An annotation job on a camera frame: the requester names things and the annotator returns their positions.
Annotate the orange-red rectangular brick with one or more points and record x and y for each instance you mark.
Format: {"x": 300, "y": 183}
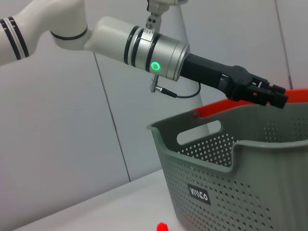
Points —
{"x": 162, "y": 227}

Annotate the grey perforated storage bin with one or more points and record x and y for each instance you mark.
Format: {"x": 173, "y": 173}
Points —
{"x": 264, "y": 187}

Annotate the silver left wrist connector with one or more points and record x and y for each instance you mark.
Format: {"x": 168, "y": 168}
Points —
{"x": 155, "y": 86}

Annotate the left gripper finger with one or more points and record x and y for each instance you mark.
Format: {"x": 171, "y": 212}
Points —
{"x": 264, "y": 84}
{"x": 269, "y": 97}

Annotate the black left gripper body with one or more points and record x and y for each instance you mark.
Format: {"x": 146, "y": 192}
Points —
{"x": 207, "y": 72}

